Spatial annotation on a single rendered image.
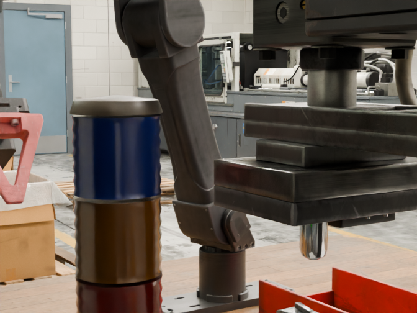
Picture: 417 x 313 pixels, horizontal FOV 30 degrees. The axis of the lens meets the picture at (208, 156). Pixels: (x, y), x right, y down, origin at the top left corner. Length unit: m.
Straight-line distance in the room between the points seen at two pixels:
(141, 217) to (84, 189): 0.03
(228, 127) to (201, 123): 8.72
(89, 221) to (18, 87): 11.34
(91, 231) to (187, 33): 0.60
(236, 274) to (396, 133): 0.56
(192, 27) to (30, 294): 0.45
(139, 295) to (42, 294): 0.80
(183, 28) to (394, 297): 0.40
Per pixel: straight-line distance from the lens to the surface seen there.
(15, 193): 0.66
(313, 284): 1.16
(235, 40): 9.56
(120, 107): 0.32
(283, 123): 0.58
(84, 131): 0.32
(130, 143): 0.32
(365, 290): 0.98
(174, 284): 1.15
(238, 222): 0.99
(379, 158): 0.60
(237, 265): 1.02
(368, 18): 0.48
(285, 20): 0.57
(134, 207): 0.32
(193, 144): 0.95
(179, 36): 0.90
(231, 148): 9.63
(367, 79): 7.95
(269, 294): 0.93
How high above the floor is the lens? 1.21
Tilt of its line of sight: 6 degrees down
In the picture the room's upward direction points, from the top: straight up
